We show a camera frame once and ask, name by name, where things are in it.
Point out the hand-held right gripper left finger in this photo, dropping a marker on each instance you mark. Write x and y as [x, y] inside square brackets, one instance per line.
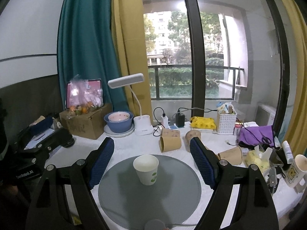
[103, 160]

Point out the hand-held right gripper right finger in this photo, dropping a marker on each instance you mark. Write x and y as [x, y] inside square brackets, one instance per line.
[202, 163]

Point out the white paper cup green print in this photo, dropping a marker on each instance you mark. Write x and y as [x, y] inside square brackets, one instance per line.
[145, 172]

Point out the brown paper cup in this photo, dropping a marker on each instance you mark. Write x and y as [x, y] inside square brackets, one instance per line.
[171, 132]
[170, 144]
[231, 155]
[191, 135]

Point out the white paper stack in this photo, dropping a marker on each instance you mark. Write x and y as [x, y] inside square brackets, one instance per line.
[39, 137]

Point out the blue bowl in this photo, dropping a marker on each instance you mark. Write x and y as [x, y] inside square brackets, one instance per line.
[118, 127]

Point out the white plate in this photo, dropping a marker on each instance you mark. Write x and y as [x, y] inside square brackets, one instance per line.
[128, 133]

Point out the dark blue pouch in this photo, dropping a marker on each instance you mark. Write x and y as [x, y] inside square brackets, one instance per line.
[40, 125]

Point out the cardboard box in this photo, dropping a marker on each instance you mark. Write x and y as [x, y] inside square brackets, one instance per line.
[84, 124]

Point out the yellow printed cloth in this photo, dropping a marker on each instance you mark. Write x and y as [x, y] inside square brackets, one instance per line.
[203, 122]

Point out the white woven basket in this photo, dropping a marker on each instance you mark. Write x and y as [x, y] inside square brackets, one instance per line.
[226, 124]

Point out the pink bowl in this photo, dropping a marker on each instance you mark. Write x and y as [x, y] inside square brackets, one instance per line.
[118, 117]

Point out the white power strip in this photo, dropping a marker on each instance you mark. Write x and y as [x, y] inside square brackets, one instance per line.
[172, 126]

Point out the white desk lamp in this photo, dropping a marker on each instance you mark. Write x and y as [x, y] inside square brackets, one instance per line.
[143, 125]

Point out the yellow tissue pack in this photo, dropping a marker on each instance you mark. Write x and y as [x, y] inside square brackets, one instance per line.
[256, 159]

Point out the purple cloth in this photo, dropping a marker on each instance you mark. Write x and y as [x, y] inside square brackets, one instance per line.
[254, 134]

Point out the grey round mat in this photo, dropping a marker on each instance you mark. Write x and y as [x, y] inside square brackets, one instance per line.
[153, 203]

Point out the plastic bag of fruit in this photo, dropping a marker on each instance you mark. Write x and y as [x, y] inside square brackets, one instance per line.
[84, 95]

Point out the black scissors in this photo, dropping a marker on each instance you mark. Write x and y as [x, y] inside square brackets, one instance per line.
[266, 140]

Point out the tablet with pink screen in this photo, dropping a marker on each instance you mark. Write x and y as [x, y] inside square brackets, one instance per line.
[94, 83]

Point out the white air conditioner unit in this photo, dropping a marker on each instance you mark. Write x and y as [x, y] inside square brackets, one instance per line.
[265, 115]

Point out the white tube bottle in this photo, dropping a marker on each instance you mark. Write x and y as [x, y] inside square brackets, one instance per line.
[287, 151]

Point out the white mug yellow bear print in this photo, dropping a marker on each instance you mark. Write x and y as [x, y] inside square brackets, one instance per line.
[295, 172]

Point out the balcony railing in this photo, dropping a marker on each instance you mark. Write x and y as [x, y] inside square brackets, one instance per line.
[172, 70]

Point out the teal curtain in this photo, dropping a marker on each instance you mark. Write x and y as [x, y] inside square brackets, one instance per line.
[86, 52]

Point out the yellow curtain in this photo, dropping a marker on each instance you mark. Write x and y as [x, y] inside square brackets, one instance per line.
[293, 60]
[129, 40]

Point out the black window frame post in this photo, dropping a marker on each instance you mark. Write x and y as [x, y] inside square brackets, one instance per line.
[279, 64]
[194, 52]

